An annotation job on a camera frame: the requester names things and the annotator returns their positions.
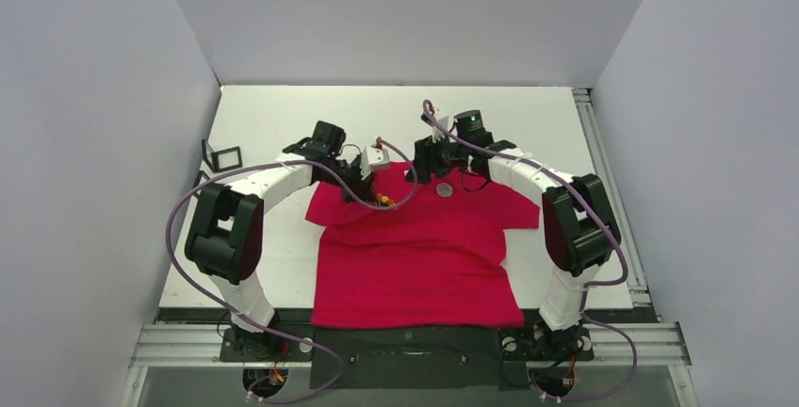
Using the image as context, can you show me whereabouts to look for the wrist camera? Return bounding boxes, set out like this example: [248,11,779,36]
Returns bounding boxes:
[360,146,391,178]
[431,111,451,142]

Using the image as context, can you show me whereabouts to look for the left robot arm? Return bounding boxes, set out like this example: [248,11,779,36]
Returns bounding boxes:
[184,122,390,360]

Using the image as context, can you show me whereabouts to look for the orange yellow pompom brooch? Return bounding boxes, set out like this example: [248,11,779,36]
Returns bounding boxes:
[376,193,396,208]

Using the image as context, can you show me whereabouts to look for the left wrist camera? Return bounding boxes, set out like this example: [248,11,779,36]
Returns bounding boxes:
[360,146,391,178]

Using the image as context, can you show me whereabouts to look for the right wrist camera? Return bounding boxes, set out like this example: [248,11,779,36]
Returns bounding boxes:
[431,111,451,142]

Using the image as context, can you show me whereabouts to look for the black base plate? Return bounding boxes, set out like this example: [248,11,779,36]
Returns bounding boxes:
[219,316,595,393]

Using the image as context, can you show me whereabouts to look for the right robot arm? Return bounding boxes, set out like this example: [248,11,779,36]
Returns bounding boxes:
[406,100,623,357]

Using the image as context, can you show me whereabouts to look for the black frame stand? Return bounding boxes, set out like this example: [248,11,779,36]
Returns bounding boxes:
[192,138,243,187]

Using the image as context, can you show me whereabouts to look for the aluminium front rail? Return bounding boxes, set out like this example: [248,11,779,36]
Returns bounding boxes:
[121,322,700,406]

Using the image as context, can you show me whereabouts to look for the aluminium side rail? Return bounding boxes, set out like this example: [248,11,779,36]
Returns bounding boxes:
[572,88,652,307]

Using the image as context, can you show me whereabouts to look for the red t-shirt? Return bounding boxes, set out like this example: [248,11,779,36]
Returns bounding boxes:
[305,163,540,330]

